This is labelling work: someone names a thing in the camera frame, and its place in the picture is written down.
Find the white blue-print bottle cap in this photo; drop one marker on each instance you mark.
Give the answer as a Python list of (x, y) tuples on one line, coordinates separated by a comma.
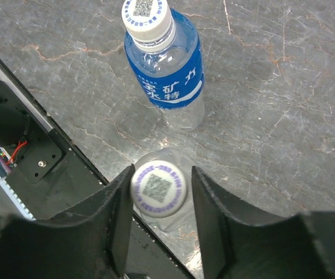
[(146, 20)]

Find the clear small bottle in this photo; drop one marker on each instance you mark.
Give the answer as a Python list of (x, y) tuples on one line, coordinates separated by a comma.
[(186, 213)]

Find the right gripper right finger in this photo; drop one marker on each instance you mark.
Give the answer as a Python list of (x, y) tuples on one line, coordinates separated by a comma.
[(240, 240)]

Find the white QR bottle cap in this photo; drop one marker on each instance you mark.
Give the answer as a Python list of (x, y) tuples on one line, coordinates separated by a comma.
[(159, 189)]

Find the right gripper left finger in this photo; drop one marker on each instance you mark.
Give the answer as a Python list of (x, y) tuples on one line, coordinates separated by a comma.
[(89, 240)]

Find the blue label small bottle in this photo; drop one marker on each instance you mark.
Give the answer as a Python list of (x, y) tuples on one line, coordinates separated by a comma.
[(170, 71)]

